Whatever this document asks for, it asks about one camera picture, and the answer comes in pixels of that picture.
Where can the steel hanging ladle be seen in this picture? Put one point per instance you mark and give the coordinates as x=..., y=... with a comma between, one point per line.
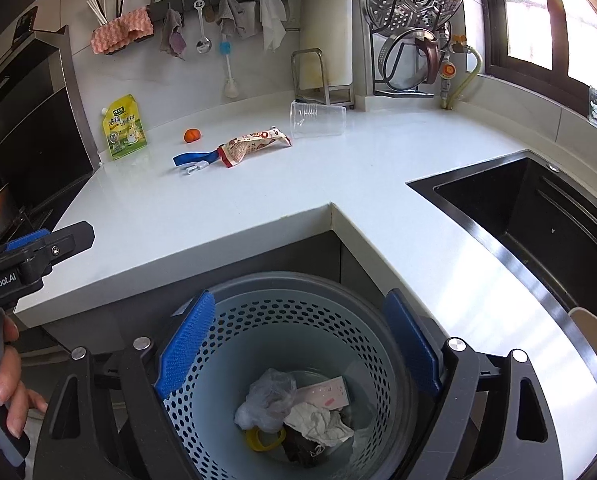
x=204, y=44

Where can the white chopsticks bundle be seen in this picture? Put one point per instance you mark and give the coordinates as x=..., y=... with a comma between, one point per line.
x=97, y=7

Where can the red patterned snack wrapper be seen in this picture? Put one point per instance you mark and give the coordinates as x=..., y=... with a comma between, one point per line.
x=236, y=150

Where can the steel cutting board stand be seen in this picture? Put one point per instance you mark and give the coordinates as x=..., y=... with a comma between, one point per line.
x=311, y=83

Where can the dark grey rag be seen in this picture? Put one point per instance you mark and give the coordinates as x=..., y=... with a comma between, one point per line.
x=303, y=452

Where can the white hanging cloth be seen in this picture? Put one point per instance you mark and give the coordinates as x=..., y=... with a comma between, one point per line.
x=272, y=16

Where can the clear plastic cup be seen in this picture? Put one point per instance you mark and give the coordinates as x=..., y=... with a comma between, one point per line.
x=313, y=119

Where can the blue white bottle brush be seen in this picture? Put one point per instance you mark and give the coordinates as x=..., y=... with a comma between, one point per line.
x=231, y=90

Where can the person's left hand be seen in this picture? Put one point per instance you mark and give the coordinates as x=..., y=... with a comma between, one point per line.
x=12, y=389

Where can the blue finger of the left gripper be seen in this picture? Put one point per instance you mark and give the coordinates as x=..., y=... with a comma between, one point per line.
x=26, y=240

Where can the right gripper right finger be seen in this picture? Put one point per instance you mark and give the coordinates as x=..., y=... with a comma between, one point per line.
x=421, y=354

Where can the glass pot lid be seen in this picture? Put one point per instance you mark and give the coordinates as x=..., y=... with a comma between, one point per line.
x=409, y=58

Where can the white cutting board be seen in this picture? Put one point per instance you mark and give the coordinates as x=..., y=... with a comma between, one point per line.
x=327, y=25

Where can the black kitchen sink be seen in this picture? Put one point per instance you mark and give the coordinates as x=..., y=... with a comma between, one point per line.
x=538, y=222

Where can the yellow green refill pouch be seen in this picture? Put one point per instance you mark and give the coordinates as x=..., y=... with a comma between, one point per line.
x=122, y=127

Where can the orange peel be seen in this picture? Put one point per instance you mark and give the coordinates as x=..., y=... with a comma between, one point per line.
x=192, y=135

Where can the white tissue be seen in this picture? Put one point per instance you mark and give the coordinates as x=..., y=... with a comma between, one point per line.
x=318, y=425

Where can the clear plastic bag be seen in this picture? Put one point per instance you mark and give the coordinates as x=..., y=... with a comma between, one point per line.
x=268, y=402

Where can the purple grey hanging cloth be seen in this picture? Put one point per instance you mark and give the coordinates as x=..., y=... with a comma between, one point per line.
x=172, y=41

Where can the pink sponge cloth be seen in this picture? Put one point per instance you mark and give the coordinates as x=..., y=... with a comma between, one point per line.
x=116, y=35

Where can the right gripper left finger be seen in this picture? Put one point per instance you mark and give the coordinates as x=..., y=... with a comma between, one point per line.
x=184, y=334

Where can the dark framed window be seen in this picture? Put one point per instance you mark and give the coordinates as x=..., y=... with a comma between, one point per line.
x=546, y=46

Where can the grey perforated trash bin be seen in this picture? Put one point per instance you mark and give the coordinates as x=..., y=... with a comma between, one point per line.
x=315, y=330

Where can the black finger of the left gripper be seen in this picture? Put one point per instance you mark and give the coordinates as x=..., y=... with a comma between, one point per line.
x=56, y=247

